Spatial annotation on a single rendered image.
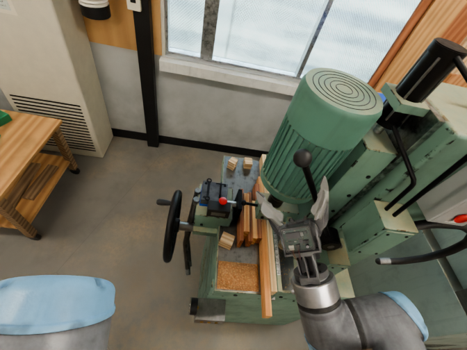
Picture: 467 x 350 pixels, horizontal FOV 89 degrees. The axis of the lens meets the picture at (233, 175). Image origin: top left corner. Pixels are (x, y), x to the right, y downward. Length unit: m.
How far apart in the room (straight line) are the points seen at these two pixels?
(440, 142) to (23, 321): 0.65
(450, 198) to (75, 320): 0.68
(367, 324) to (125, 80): 2.02
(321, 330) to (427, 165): 0.40
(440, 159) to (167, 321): 1.56
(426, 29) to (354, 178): 1.44
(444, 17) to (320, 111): 1.58
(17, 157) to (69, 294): 1.55
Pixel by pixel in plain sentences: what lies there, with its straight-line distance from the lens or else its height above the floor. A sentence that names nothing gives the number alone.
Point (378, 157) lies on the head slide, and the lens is 0.63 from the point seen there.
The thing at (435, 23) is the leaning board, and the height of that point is 1.43.
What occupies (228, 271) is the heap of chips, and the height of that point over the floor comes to 0.93.
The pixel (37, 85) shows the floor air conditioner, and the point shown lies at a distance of 2.08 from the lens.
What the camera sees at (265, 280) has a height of 0.94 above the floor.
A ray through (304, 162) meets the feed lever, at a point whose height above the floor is 1.43.
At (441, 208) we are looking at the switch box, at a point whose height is 1.37.
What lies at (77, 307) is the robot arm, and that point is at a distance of 0.29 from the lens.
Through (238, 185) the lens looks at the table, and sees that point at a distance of 1.05.
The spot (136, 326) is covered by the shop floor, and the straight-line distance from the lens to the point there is 1.75.
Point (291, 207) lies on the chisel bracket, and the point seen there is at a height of 1.07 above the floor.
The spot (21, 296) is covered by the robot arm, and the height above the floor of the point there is 1.47.
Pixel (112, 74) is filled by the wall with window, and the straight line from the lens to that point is 2.15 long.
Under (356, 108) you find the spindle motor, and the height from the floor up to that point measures 1.51.
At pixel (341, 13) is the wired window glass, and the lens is 1.98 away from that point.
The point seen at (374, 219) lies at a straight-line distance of 0.69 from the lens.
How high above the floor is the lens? 1.72
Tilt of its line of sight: 50 degrees down
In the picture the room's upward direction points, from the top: 18 degrees clockwise
